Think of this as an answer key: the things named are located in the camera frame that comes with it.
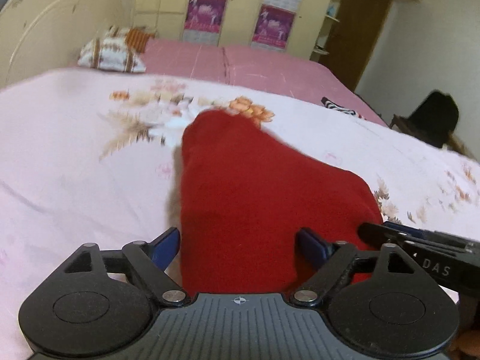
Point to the white floral bedsheet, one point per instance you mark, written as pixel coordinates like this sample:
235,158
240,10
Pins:
76,167

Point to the brown white patterned pillow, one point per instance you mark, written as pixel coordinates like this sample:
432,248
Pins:
110,53

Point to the brown wooden door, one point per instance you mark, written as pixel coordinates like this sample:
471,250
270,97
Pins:
353,38

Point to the cream open shelf unit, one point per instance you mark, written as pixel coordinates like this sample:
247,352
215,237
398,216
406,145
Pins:
331,19

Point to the orange brown cushion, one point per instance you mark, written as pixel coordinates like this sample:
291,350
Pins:
137,39

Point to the pink bedspread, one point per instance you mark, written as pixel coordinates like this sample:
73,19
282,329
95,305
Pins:
189,77

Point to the purple poster lower right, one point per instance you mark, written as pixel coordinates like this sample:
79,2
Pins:
272,28

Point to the black white striped garment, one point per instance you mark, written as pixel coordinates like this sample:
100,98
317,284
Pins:
335,107

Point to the red knit sweater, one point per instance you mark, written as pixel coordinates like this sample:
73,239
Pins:
244,195

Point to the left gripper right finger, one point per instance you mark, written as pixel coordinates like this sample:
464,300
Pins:
347,276

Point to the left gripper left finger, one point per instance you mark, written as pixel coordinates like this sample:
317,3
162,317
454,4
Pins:
131,276

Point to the purple poster lower left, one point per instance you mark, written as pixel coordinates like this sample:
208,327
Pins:
205,15

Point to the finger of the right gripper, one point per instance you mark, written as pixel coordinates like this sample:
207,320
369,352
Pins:
397,228
375,235

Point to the black chair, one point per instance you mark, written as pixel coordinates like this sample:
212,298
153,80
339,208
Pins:
433,121

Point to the cream curved headboard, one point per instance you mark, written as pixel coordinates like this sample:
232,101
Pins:
40,35

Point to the cream wardrobe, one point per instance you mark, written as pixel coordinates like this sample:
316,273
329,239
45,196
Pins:
166,18

